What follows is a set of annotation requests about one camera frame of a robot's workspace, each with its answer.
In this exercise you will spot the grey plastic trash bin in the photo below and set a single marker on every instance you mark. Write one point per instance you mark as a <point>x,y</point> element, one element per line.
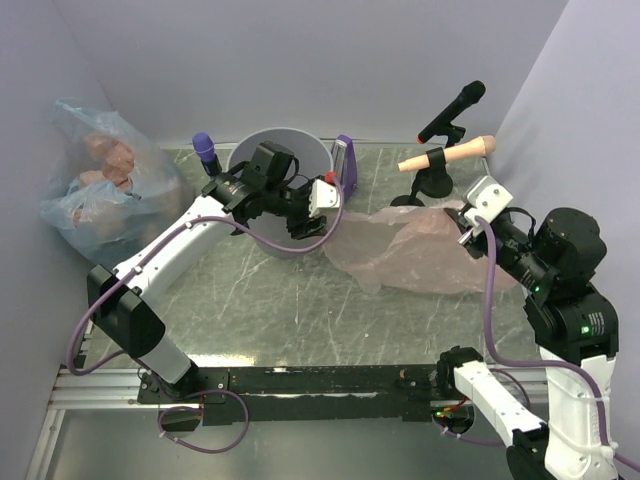
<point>314,160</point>

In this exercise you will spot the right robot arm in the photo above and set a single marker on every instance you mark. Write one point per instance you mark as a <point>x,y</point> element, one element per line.
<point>576,330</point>

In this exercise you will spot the aluminium frame rail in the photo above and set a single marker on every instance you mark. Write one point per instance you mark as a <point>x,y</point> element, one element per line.
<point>105,389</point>

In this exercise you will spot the black microphone stand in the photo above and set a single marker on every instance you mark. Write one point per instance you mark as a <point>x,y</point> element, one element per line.
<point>454,135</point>

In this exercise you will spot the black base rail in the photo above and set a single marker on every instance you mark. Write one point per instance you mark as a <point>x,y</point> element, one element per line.
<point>227,395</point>

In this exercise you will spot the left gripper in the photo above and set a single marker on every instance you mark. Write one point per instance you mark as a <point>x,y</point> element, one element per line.
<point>315,227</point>

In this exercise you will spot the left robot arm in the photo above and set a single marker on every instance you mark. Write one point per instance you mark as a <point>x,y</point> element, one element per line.
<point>123,298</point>

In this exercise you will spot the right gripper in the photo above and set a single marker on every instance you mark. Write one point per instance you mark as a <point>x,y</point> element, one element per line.
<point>471,245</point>

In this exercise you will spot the purple metronome box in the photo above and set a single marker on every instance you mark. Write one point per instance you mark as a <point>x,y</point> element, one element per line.
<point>345,164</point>

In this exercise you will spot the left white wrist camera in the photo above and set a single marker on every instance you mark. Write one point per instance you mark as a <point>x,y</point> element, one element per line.
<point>324,196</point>

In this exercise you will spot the blue bag of pink bags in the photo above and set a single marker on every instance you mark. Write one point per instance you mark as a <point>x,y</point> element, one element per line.
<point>115,191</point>

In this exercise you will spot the black microphone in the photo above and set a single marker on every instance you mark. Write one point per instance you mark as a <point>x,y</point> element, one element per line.
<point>469,96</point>

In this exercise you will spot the pink plastic trash bag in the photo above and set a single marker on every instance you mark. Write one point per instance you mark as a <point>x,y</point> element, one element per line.
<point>410,248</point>

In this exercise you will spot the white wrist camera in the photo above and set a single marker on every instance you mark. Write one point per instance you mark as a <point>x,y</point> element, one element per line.
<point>324,196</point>
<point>485,199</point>

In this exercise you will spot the purple microphone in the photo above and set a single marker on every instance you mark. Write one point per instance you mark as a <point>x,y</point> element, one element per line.
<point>204,147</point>

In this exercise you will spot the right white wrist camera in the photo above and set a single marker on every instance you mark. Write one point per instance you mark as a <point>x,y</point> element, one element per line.
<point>485,199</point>

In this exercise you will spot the beige microphone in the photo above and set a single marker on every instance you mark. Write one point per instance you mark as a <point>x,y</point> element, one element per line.
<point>480,146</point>

